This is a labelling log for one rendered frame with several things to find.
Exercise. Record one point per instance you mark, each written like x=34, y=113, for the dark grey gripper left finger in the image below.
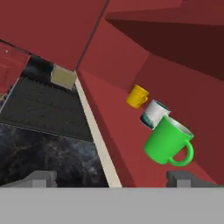
x=43, y=178

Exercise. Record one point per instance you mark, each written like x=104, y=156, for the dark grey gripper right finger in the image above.
x=178, y=178

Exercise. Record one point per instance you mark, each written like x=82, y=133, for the green mug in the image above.
x=164, y=142

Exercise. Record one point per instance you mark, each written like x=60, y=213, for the white and teal mug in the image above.
x=154, y=113

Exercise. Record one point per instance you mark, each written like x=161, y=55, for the yellow mug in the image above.
x=136, y=96

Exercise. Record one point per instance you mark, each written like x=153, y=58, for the red open cabinet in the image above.
x=116, y=87

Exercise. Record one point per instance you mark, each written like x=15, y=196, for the red closed cabinet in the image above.
x=10, y=70

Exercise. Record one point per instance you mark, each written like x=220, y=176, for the red cabinet door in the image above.
x=52, y=26

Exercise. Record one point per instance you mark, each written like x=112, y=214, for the beige rectangular block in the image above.
x=63, y=77

